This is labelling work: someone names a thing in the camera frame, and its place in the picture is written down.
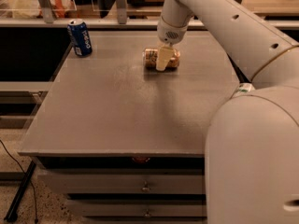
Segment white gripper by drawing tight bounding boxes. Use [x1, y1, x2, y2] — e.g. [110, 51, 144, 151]
[156, 16, 188, 71]

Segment orange soda can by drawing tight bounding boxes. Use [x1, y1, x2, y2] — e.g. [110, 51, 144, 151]
[143, 48, 180, 68]

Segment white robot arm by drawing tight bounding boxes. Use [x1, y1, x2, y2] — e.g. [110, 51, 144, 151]
[158, 0, 299, 224]

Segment green white soda can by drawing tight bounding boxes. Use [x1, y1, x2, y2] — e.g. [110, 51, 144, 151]
[232, 83, 255, 98]

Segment blue Pepsi can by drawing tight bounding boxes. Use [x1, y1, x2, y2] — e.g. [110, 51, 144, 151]
[67, 19, 93, 57]

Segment grey drawer cabinet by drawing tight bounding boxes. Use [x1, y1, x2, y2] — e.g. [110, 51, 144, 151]
[21, 31, 238, 224]

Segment orange white plastic bag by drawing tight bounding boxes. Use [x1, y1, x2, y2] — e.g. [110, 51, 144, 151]
[8, 0, 75, 19]

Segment upper drawer with knob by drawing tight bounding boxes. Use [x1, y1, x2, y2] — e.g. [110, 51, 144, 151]
[38, 170, 206, 195]

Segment drawer with knob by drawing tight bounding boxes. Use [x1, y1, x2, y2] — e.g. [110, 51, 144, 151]
[65, 200, 206, 217]
[38, 170, 206, 195]

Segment lower drawer with knob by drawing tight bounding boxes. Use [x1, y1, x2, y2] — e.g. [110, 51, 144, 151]
[65, 200, 206, 217]

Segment grey metal railing frame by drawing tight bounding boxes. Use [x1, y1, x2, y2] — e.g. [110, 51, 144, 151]
[1, 0, 299, 21]

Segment black floor cable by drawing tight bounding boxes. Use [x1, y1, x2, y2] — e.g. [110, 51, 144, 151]
[0, 139, 39, 224]

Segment black left floor rail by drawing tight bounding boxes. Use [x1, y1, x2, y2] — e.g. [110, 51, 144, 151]
[1, 161, 36, 223]

